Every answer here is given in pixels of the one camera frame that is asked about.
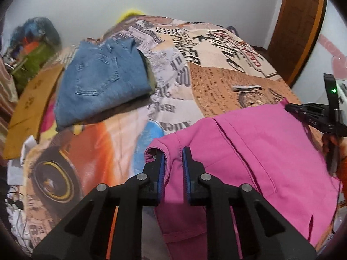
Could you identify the yellow cloth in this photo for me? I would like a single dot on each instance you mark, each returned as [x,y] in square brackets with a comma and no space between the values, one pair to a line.
[129,15]

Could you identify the pink pants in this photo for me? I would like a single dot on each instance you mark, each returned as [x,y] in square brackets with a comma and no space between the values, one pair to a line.
[244,151]

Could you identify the brown cardboard piece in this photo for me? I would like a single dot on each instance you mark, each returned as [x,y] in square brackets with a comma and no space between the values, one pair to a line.
[29,105]

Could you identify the pile of colourful clothes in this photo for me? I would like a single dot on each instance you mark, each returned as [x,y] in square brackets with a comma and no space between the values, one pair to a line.
[29,48]

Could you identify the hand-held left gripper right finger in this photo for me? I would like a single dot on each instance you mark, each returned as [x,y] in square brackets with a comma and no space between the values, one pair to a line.
[186,168]

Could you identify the person's right hand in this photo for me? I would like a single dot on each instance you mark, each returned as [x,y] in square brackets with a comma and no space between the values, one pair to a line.
[332,147]

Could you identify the printed bed blanket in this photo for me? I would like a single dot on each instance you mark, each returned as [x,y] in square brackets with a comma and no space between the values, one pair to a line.
[206,67]

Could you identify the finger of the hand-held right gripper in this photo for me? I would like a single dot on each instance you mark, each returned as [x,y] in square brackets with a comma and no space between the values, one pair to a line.
[301,111]

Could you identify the folded blue jeans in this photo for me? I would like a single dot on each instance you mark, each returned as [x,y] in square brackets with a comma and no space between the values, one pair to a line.
[103,78]

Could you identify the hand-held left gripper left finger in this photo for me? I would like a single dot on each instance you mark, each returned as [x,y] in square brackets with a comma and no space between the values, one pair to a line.
[161,168]

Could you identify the wooden door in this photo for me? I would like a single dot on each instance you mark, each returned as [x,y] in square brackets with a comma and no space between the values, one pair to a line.
[298,29]

